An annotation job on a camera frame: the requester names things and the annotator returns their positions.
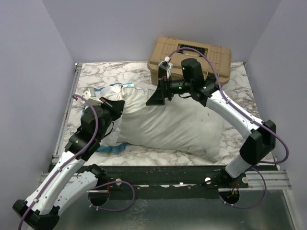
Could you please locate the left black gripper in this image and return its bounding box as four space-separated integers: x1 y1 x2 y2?
95 97 126 140

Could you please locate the tan plastic toolbox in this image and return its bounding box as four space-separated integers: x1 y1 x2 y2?
147 37 232 85

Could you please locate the white pillowcase blue trim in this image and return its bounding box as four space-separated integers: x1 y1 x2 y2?
94 83 134 154

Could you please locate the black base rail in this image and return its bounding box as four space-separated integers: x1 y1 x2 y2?
47 164 259 201

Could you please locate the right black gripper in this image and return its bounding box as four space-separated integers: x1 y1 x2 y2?
146 74 192 106

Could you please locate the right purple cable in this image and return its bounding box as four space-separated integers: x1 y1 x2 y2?
166 47 290 209

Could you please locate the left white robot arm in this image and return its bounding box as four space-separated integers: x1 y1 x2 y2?
13 97 125 230

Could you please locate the white pillow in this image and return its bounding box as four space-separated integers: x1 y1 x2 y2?
118 87 224 161

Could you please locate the purple cable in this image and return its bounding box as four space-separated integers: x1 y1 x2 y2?
166 47 290 209
18 94 135 230

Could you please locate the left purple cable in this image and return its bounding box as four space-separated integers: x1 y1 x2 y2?
18 94 135 230

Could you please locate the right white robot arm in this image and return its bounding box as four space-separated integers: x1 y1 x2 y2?
146 57 276 187

